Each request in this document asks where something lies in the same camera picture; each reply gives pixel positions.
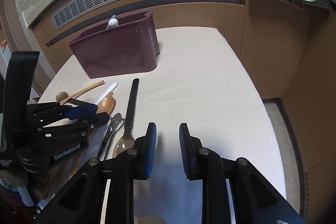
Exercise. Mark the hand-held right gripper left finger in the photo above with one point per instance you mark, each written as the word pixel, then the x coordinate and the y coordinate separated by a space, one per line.
pixel 151 150

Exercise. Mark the white round-ended spoon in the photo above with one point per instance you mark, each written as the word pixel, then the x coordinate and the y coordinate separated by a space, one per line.
pixel 113 22

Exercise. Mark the metal fork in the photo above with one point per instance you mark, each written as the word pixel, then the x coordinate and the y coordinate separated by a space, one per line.
pixel 103 146

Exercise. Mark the wooden spoon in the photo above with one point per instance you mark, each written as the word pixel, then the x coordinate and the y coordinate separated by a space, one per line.
pixel 107 106

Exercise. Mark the white plastic spoon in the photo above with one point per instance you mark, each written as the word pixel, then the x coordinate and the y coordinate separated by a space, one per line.
pixel 107 91

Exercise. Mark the wooden chopstick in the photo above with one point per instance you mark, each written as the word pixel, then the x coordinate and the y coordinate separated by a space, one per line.
pixel 84 90

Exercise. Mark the maroon plastic utensil holder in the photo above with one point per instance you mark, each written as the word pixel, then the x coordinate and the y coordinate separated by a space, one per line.
pixel 118 50

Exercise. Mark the white table cover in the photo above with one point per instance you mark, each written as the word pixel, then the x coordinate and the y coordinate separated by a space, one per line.
pixel 197 82

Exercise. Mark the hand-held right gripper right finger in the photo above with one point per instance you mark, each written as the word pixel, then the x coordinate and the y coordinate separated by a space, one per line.
pixel 185 150

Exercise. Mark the wooden cabinet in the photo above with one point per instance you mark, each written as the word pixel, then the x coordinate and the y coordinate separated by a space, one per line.
pixel 262 43

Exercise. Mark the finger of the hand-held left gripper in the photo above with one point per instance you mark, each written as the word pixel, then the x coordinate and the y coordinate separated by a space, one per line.
pixel 80 111
pixel 98 119

